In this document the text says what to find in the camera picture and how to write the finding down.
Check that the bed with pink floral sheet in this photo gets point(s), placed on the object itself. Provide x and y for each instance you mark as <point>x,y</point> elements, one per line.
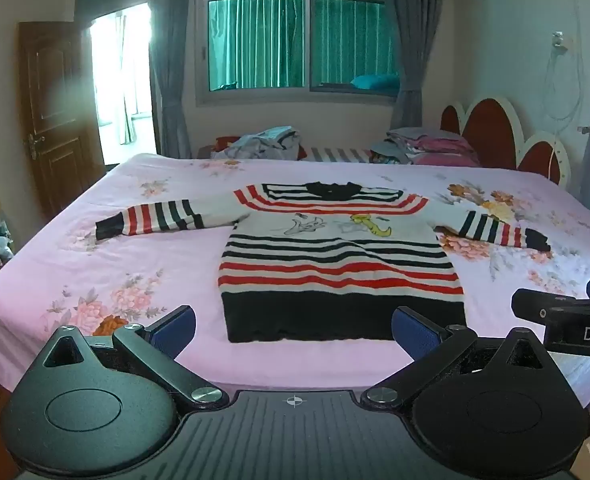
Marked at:
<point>135,240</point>

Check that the striped knit sweater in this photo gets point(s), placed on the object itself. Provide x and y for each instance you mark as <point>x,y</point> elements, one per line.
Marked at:
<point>340,265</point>

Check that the striped grey cloth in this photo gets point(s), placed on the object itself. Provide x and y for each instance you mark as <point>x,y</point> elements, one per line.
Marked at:
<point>335,154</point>

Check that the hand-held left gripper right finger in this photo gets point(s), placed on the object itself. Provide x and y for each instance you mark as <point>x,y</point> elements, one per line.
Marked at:
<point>416,332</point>

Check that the red and white headboard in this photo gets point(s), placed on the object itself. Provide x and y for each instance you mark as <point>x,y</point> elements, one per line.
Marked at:
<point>495,127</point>

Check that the sliding glass window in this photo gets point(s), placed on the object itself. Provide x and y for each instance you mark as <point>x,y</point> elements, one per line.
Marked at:
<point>295,40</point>

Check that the grey curtain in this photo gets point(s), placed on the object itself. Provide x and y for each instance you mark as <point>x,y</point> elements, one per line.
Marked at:
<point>167,55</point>
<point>412,45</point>

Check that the brown wooden door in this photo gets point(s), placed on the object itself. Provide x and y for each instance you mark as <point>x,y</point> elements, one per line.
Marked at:
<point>57,120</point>

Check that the stack of folded pink clothes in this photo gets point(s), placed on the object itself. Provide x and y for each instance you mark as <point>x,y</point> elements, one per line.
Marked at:
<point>425,146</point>

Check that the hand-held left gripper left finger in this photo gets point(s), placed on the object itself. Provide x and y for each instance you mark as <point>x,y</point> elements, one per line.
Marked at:
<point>172,331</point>

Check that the pile of crumpled grey clothes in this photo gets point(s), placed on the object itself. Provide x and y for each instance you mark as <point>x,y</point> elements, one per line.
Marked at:
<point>262,144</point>

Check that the teal cushion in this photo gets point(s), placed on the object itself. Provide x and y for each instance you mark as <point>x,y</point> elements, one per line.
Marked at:
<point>372,81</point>

